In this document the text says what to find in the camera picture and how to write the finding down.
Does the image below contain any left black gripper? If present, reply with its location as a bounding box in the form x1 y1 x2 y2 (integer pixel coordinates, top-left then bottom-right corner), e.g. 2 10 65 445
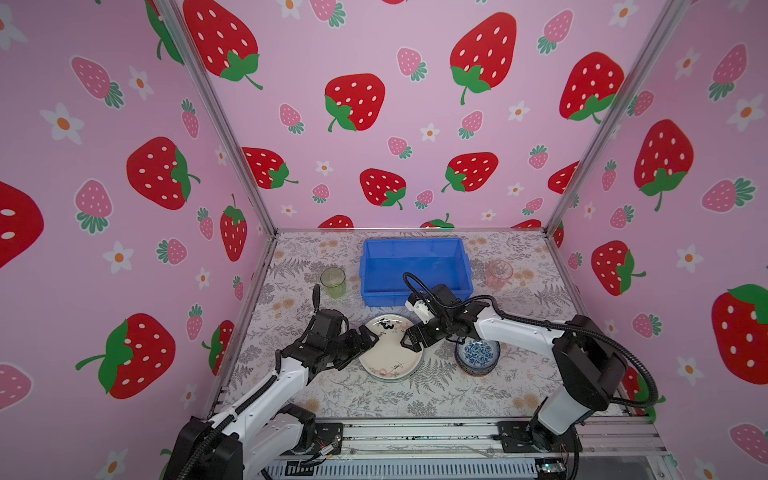
326 323 379 367

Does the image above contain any cream floral plate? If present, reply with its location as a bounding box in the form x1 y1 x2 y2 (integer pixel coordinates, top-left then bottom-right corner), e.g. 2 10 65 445
359 314 423 382

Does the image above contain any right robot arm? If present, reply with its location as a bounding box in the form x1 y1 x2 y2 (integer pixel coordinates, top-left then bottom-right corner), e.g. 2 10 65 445
401 285 628 452

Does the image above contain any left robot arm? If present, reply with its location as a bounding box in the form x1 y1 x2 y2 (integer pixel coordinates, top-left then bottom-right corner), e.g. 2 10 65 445
163 309 379 479

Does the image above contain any blue plastic bin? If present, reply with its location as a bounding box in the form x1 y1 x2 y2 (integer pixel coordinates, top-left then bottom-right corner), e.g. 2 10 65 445
360 238 474 307

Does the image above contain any blue patterned bowl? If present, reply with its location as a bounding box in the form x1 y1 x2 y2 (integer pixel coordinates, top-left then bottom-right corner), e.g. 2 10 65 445
454 338 501 377

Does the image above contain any green glass cup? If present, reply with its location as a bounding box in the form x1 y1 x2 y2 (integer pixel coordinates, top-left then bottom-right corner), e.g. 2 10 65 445
320 267 346 299

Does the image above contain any pink glass cup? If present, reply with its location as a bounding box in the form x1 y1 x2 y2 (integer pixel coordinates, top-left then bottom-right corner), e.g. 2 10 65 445
485 259 514 291

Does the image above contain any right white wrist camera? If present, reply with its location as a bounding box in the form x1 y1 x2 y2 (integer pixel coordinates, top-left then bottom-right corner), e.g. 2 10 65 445
405 293 433 323

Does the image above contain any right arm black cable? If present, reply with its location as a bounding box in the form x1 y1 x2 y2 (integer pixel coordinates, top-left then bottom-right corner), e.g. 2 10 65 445
401 272 661 409

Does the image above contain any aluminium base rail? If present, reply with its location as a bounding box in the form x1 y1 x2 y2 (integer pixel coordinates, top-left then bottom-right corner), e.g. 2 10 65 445
263 417 683 479

